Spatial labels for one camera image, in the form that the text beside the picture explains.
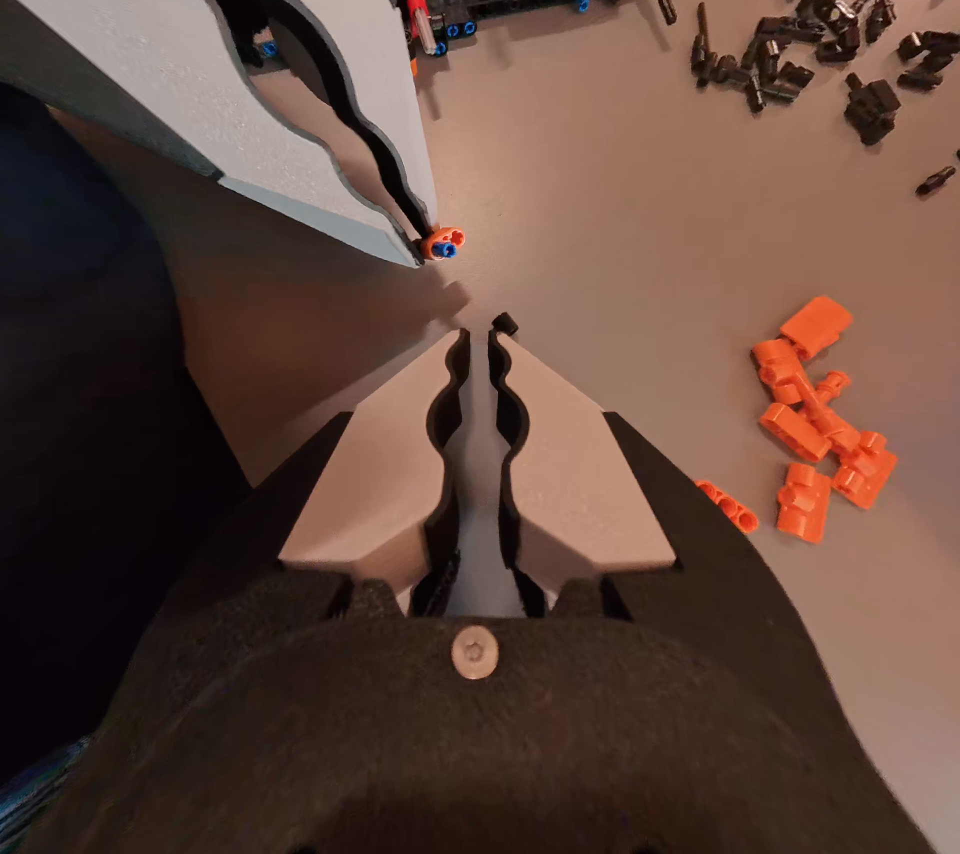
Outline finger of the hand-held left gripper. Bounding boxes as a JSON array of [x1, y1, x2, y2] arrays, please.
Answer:
[[0, 0, 425, 269], [178, 0, 442, 240]]

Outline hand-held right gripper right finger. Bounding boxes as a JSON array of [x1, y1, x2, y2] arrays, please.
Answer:
[[487, 331, 681, 609]]

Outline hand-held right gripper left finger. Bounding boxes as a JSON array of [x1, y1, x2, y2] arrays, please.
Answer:
[[279, 327, 473, 617]]

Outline orange round lego connector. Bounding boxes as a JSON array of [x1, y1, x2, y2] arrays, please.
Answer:
[[420, 224, 467, 263]]

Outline pile of orange lego pieces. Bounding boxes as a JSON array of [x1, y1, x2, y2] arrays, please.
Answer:
[[693, 295, 900, 545]]

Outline pile of black lego pins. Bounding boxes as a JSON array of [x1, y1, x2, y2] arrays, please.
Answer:
[[690, 0, 960, 199]]

